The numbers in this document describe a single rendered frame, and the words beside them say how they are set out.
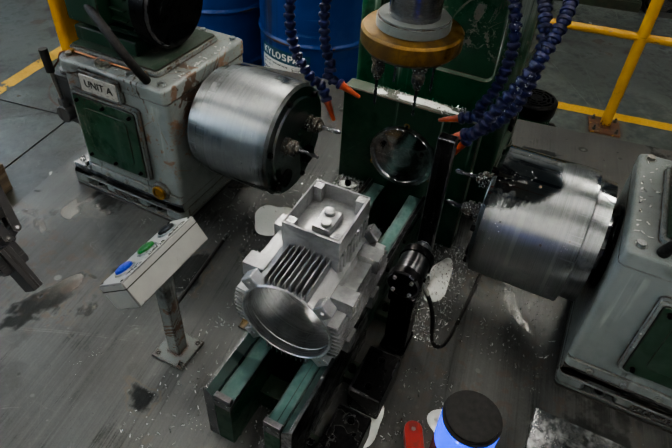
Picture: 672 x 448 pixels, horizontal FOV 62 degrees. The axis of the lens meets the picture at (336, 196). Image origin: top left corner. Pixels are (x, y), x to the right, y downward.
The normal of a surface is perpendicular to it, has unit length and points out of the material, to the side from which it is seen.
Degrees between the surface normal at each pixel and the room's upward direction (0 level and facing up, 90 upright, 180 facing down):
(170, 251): 55
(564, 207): 32
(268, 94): 17
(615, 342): 89
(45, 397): 0
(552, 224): 47
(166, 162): 89
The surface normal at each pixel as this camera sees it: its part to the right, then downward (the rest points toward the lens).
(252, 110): -0.22, -0.29
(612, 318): -0.45, 0.56
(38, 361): 0.05, -0.76
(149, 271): 0.76, -0.17
